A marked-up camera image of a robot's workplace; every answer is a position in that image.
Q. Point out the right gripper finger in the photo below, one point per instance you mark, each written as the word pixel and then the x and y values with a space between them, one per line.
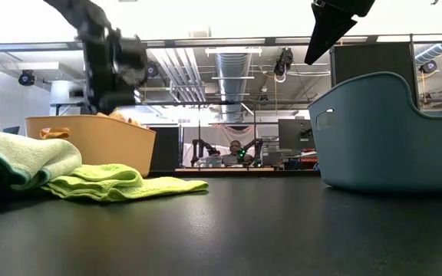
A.
pixel 326 34

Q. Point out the orange towel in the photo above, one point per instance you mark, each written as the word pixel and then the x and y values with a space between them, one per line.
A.
pixel 123 118
pixel 54 133

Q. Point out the lime green towel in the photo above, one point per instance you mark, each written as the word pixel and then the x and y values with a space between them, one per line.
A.
pixel 129 184

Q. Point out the pale green towel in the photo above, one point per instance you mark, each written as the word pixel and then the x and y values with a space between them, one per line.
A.
pixel 21 157

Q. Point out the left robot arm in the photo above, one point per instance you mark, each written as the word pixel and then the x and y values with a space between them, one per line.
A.
pixel 79 13

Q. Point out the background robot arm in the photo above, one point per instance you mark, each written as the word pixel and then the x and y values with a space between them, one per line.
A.
pixel 257 151
pixel 202 151

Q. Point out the orange plastic basket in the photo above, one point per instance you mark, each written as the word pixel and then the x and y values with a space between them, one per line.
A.
pixel 102 145

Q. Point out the blue plastic basket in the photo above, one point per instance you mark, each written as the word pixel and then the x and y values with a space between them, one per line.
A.
pixel 378 145

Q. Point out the black cabinet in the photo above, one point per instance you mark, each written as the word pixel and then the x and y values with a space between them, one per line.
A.
pixel 165 149

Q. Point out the computer monitor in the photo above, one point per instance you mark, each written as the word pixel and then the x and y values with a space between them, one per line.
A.
pixel 294 134

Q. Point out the small dark monitor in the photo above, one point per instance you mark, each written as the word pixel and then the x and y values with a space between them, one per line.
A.
pixel 12 130

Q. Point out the person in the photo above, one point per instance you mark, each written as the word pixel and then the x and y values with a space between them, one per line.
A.
pixel 236 155

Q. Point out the black ceiling-mounted camera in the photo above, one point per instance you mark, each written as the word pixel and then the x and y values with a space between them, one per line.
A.
pixel 152 69
pixel 26 78
pixel 428 67
pixel 284 61

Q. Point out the silver ventilation duct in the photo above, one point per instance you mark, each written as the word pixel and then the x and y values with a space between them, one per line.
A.
pixel 232 76

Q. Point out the overhead frame beam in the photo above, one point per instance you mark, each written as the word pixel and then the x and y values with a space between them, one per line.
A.
pixel 221 41

